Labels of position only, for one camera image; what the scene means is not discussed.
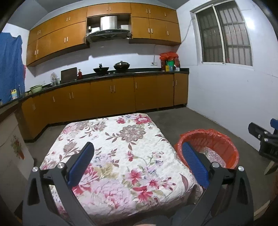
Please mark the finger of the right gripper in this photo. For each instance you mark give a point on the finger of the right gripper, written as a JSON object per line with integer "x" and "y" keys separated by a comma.
{"x": 274, "y": 123}

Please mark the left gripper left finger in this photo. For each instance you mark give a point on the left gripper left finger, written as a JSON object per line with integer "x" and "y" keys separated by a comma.
{"x": 39, "y": 207}

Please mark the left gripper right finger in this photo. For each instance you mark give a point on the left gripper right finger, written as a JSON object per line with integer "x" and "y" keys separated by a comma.
{"x": 227, "y": 198}

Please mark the clear bubble wrap sheet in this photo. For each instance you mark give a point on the clear bubble wrap sheet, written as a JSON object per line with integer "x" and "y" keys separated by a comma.
{"x": 212, "y": 156}

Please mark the red lined trash bin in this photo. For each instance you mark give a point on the red lined trash bin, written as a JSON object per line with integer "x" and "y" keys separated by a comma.
{"x": 212, "y": 139}

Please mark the orange lower kitchen cabinets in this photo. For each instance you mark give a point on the orange lower kitchen cabinets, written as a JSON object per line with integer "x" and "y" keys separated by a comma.
{"x": 101, "y": 97}

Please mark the orange kitchen cabinets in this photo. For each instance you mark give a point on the orange kitchen cabinets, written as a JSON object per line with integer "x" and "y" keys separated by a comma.
{"x": 78, "y": 28}
{"x": 101, "y": 97}

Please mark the orange upper kitchen cabinets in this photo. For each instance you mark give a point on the orange upper kitchen cabinets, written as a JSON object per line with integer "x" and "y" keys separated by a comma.
{"x": 78, "y": 28}

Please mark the white cabinet with flower sticker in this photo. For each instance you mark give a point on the white cabinet with flower sticker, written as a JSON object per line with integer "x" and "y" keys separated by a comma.
{"x": 16, "y": 160}

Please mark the floral quilted table cloth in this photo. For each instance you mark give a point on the floral quilted table cloth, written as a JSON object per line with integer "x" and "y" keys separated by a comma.
{"x": 134, "y": 168}

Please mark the barred window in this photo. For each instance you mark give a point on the barred window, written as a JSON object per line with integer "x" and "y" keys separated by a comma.
{"x": 224, "y": 38}

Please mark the green basin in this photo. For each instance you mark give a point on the green basin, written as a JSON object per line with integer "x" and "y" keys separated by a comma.
{"x": 35, "y": 89}

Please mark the yellow blue detergent jug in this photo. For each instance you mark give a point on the yellow blue detergent jug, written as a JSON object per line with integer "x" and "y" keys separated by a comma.
{"x": 14, "y": 94}

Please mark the green yellow containers on counter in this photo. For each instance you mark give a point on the green yellow containers on counter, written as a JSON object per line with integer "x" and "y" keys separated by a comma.
{"x": 172, "y": 66}

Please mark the glass jar on counter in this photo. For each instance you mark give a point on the glass jar on counter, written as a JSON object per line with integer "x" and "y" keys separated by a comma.
{"x": 54, "y": 79}

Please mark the red bag on counter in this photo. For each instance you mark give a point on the red bag on counter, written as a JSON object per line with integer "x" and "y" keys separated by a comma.
{"x": 168, "y": 56}

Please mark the red bottle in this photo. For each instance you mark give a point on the red bottle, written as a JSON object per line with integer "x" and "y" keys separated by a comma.
{"x": 80, "y": 75}

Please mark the dark cutting board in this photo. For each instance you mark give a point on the dark cutting board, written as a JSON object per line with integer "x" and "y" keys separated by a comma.
{"x": 68, "y": 75}

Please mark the blue hanging cloth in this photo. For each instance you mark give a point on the blue hanging cloth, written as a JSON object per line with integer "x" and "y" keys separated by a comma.
{"x": 12, "y": 67}

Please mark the black wok with ladle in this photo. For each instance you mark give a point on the black wok with ladle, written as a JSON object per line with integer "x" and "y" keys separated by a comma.
{"x": 101, "y": 70}

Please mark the black lidded wok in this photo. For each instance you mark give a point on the black lidded wok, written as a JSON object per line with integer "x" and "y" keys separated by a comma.
{"x": 121, "y": 66}

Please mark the range hood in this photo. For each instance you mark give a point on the range hood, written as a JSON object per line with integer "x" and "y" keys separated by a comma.
{"x": 108, "y": 27}

